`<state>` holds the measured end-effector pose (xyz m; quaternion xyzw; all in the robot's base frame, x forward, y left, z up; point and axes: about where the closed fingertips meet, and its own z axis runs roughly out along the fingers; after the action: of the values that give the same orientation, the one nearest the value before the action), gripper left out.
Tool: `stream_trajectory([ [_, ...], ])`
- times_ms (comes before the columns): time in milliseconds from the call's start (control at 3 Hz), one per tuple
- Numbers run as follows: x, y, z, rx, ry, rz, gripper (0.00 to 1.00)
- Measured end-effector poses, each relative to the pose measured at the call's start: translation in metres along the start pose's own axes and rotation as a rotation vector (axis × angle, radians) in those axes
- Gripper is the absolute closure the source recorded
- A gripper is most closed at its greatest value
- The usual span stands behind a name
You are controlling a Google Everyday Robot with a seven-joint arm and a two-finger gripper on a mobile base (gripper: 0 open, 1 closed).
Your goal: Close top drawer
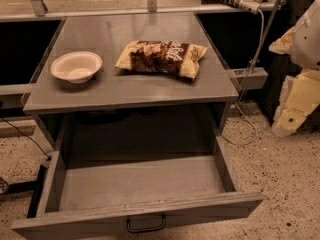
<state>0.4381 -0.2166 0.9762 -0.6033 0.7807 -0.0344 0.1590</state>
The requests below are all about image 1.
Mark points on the foam-covered gripper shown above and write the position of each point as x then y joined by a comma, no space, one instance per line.
307,42

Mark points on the yellow brown chip bag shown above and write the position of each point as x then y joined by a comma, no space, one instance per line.
168,57

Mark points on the grey drawer cabinet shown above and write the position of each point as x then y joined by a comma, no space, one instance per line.
107,36

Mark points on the metal rail frame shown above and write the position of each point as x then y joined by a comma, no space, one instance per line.
133,4

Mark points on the grey top drawer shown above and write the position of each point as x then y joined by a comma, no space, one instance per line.
169,163

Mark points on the black drawer handle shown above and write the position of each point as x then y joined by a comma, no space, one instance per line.
146,224

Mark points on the white paper bowl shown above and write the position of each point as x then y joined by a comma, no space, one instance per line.
76,67

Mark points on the grey side bracket box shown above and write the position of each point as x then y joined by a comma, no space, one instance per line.
248,81

